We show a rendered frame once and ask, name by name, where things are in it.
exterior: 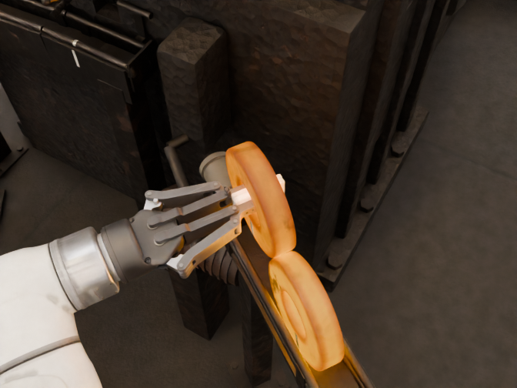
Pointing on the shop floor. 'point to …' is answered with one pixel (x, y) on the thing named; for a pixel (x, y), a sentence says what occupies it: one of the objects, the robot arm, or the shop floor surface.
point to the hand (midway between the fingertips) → (258, 194)
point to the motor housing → (205, 289)
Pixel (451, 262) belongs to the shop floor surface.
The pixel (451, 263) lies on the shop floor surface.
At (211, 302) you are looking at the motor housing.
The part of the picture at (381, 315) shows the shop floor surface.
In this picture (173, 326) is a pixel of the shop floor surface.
